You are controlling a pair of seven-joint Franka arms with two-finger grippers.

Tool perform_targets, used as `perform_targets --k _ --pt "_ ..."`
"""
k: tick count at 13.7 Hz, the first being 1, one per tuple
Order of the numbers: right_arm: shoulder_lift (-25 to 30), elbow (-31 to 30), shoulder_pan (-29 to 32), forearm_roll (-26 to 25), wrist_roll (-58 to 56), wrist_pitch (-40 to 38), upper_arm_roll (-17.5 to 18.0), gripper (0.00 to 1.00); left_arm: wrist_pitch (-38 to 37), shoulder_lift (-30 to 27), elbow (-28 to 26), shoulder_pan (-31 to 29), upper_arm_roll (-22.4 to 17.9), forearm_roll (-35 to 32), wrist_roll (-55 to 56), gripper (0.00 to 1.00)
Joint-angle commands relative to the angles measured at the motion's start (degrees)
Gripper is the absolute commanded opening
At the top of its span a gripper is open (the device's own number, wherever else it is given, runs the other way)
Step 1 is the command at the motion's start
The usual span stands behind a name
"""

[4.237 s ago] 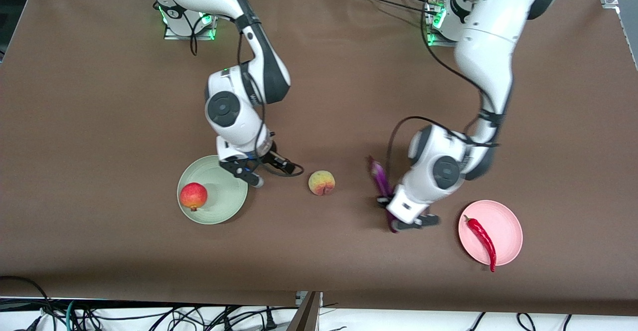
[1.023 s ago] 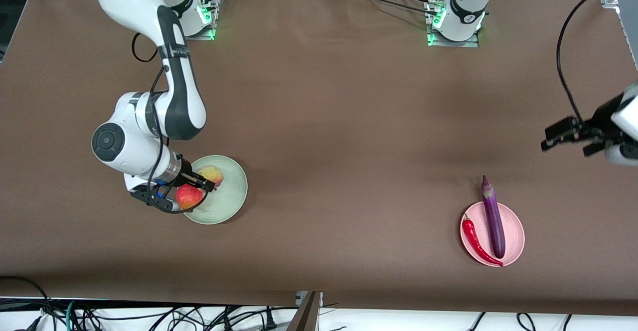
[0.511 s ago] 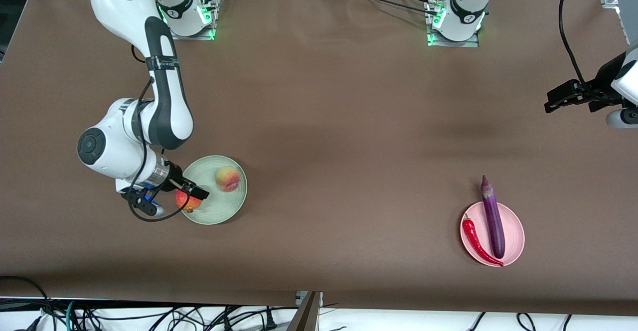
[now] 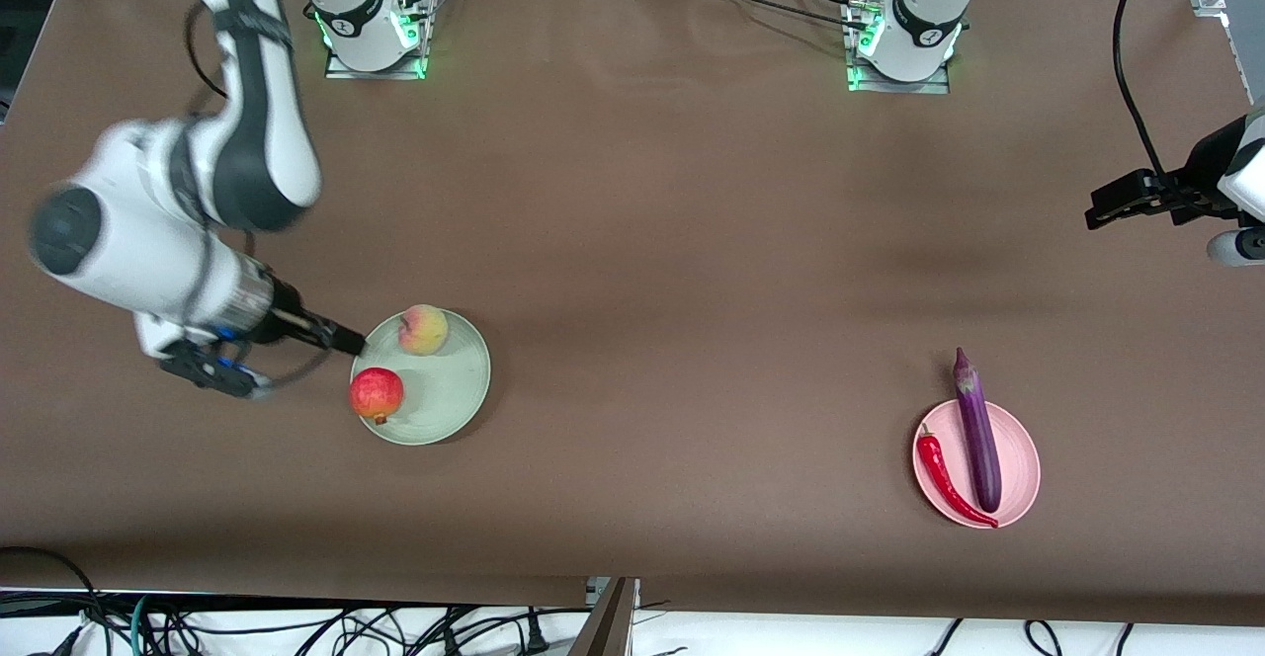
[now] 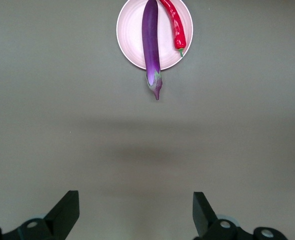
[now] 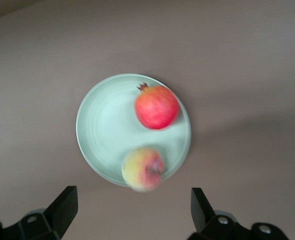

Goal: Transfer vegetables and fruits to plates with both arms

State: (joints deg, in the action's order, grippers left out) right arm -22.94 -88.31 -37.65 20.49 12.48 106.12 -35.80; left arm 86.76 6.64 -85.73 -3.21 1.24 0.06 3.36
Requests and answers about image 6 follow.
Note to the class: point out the yellow pink peach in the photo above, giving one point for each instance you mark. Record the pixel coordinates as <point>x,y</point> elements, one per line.
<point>142,171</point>

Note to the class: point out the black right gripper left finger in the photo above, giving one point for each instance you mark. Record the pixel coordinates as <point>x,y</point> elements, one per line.
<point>57,217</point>

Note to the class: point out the red pomegranate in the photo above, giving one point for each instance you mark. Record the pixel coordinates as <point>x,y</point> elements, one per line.
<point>157,110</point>

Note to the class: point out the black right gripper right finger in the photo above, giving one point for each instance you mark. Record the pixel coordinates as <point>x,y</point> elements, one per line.
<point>205,225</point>

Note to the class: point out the brown table cloth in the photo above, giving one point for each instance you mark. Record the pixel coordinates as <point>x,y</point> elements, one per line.
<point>237,50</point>

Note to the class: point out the pale green plate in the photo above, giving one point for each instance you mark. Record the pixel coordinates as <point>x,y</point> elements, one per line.
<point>107,130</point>

